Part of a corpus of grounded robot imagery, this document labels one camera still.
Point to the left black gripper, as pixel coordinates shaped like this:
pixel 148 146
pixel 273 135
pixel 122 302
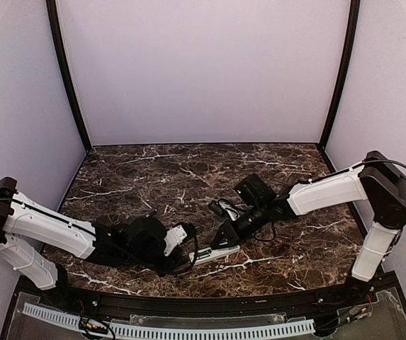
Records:
pixel 173 262

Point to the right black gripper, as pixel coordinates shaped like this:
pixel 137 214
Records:
pixel 232 230

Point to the white remote control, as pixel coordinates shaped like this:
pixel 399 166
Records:
pixel 208 254

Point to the black AAA battery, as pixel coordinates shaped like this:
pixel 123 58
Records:
pixel 151 213

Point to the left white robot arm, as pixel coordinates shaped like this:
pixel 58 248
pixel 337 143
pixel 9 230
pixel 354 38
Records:
pixel 21 217

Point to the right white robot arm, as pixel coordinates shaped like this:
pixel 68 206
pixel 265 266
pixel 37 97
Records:
pixel 376 179

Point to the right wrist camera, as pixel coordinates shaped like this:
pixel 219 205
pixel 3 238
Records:
pixel 253 191

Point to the black front rail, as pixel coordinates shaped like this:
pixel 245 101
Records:
pixel 311 303

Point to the white slotted cable duct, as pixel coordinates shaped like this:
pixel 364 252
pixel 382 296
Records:
pixel 117 330

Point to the left black frame post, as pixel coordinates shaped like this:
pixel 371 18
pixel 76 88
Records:
pixel 58 42

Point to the black frame post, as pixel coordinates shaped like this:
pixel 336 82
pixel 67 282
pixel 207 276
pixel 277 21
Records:
pixel 58 42
pixel 342 72

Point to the right black frame post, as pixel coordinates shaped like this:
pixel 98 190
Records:
pixel 342 72

